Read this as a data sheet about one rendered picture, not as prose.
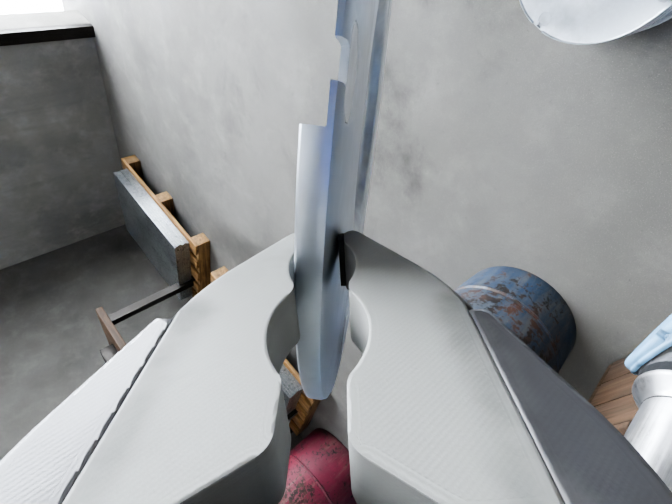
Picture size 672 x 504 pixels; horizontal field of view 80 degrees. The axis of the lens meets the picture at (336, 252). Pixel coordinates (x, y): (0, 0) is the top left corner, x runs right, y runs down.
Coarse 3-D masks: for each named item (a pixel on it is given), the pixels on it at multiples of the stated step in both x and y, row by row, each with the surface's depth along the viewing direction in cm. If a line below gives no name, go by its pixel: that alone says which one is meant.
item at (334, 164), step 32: (352, 0) 8; (384, 0) 22; (384, 32) 24; (384, 64) 32; (320, 128) 8; (352, 128) 12; (320, 160) 9; (352, 160) 13; (320, 192) 9; (352, 192) 15; (320, 224) 9; (352, 224) 18; (320, 256) 10; (320, 288) 10; (320, 320) 11; (320, 352) 12; (320, 384) 14
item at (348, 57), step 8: (352, 32) 9; (352, 40) 9; (344, 48) 9; (352, 48) 9; (344, 56) 9; (352, 56) 9; (344, 64) 9; (352, 64) 10; (344, 72) 9; (352, 72) 10; (344, 80) 9; (352, 80) 10; (352, 88) 10; (352, 96) 10; (344, 104) 9
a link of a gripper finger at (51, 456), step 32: (160, 320) 8; (128, 352) 8; (96, 384) 7; (128, 384) 7; (64, 416) 6; (96, 416) 6; (32, 448) 6; (64, 448) 6; (0, 480) 6; (32, 480) 6; (64, 480) 6
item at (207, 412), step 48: (288, 240) 11; (240, 288) 9; (288, 288) 9; (192, 336) 8; (240, 336) 8; (288, 336) 9; (144, 384) 7; (192, 384) 7; (240, 384) 7; (144, 432) 6; (192, 432) 6; (240, 432) 6; (288, 432) 7; (96, 480) 6; (144, 480) 6; (192, 480) 5; (240, 480) 6
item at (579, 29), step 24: (528, 0) 76; (552, 0) 73; (576, 0) 71; (600, 0) 68; (624, 0) 66; (648, 0) 64; (552, 24) 75; (576, 24) 72; (600, 24) 70; (624, 24) 68
